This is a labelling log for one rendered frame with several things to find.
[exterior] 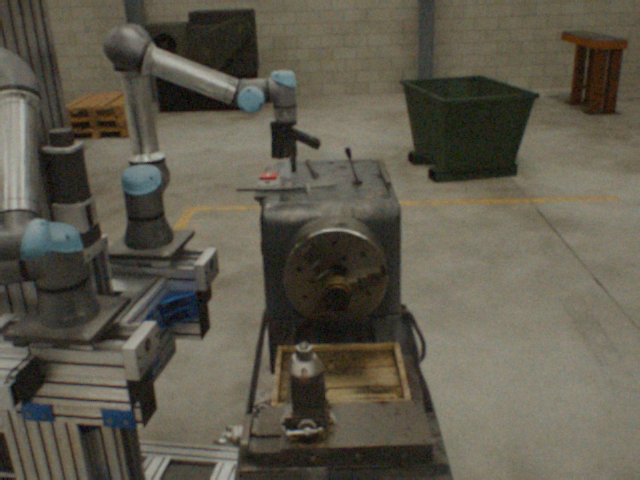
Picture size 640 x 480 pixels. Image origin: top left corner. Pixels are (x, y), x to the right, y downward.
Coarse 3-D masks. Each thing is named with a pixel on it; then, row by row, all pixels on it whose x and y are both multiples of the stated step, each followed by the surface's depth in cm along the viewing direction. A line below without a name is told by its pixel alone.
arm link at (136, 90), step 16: (144, 32) 200; (128, 80) 201; (144, 80) 202; (128, 96) 203; (144, 96) 204; (128, 112) 205; (144, 112) 205; (128, 128) 208; (144, 128) 206; (144, 144) 208; (128, 160) 211; (144, 160) 209; (160, 160) 211
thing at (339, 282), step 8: (328, 280) 189; (336, 280) 187; (344, 280) 189; (328, 288) 185; (336, 288) 184; (344, 288) 185; (328, 296) 184; (336, 296) 193; (344, 296) 191; (328, 304) 185; (336, 304) 190; (344, 304) 186
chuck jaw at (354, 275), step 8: (352, 272) 196; (360, 272) 195; (368, 272) 194; (376, 272) 193; (384, 272) 198; (352, 280) 191; (360, 280) 192; (368, 280) 194; (376, 280) 194; (352, 288) 190; (360, 288) 193; (368, 288) 193
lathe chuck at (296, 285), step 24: (312, 240) 194; (336, 240) 194; (360, 240) 194; (288, 264) 196; (360, 264) 196; (384, 264) 196; (288, 288) 199; (312, 288) 199; (384, 288) 199; (312, 312) 202; (336, 312) 202; (360, 312) 202
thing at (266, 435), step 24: (264, 408) 159; (336, 408) 157; (360, 408) 156; (384, 408) 156; (408, 408) 156; (264, 432) 149; (336, 432) 149; (360, 432) 148; (384, 432) 148; (408, 432) 147; (264, 456) 145; (288, 456) 145; (312, 456) 145; (336, 456) 145; (360, 456) 145; (384, 456) 146; (408, 456) 146
